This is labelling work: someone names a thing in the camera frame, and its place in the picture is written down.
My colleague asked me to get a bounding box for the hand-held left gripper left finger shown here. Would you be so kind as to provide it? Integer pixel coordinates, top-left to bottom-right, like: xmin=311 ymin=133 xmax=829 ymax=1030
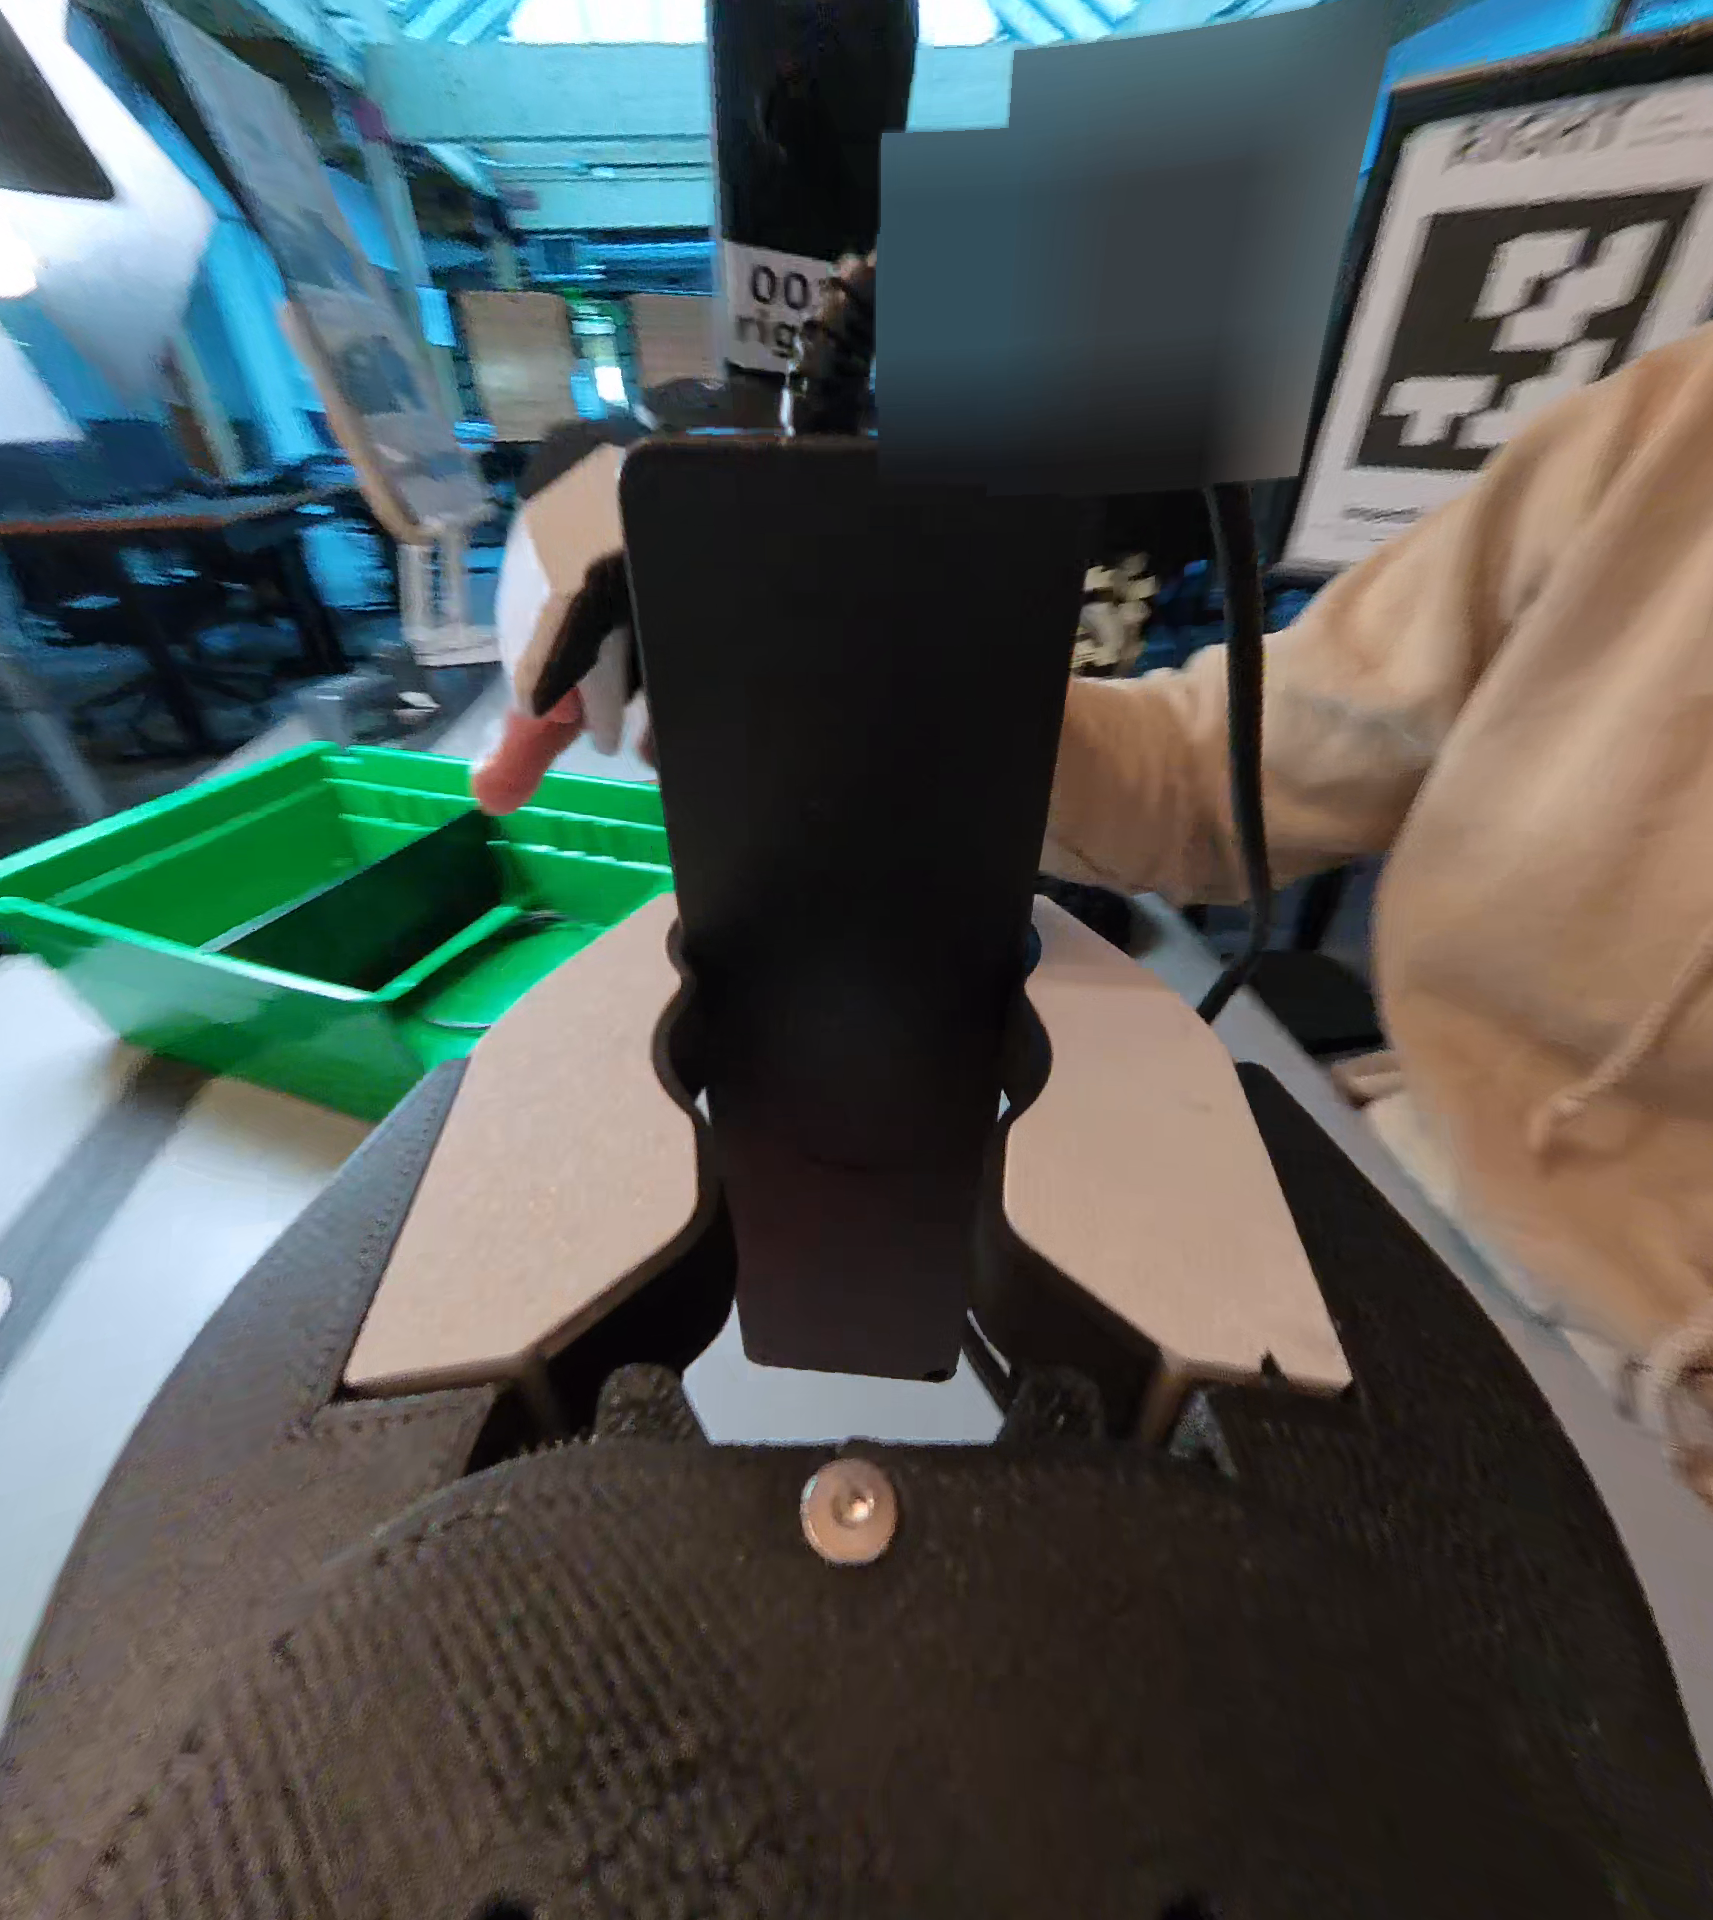
xmin=342 ymin=894 xmax=739 ymax=1404

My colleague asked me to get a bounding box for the framed fiducial marker sign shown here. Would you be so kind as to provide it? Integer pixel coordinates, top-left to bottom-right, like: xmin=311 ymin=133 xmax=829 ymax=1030
xmin=1277 ymin=23 xmax=1713 ymax=580

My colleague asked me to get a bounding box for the wooden instruction board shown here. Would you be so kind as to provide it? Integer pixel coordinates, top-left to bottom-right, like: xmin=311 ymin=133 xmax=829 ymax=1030
xmin=143 ymin=0 xmax=501 ymax=671

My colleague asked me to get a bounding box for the green plastic bin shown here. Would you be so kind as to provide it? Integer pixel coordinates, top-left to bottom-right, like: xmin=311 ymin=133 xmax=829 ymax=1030
xmin=0 ymin=742 xmax=679 ymax=1124

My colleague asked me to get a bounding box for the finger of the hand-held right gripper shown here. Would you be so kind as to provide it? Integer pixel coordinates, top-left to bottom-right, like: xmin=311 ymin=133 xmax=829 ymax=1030
xmin=514 ymin=439 xmax=636 ymax=720

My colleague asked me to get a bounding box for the person's right forearm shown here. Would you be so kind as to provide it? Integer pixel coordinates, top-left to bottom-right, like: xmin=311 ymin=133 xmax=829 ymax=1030
xmin=1043 ymin=592 xmax=1413 ymax=911

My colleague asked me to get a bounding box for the black bin divider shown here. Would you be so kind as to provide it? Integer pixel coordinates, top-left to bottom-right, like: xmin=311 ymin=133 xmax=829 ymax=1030
xmin=203 ymin=810 xmax=521 ymax=993

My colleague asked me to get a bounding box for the dark office desk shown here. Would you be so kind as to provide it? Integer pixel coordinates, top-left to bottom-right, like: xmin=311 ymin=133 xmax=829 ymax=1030
xmin=0 ymin=487 xmax=354 ymax=753

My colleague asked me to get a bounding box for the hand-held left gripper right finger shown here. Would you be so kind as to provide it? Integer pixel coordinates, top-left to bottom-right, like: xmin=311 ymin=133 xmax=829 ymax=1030
xmin=965 ymin=894 xmax=1354 ymax=1404

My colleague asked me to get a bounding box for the brown notice board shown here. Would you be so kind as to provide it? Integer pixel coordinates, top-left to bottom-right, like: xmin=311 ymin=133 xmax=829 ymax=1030
xmin=626 ymin=292 xmax=727 ymax=396
xmin=458 ymin=288 xmax=581 ymax=444

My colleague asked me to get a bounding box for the person's right hand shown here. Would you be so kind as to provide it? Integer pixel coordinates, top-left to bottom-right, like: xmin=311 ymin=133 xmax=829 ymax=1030
xmin=473 ymin=511 xmax=654 ymax=821

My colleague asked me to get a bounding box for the person's beige hoodie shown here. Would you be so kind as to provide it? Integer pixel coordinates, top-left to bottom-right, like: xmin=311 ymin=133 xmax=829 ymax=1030
xmin=1374 ymin=271 xmax=1713 ymax=1630

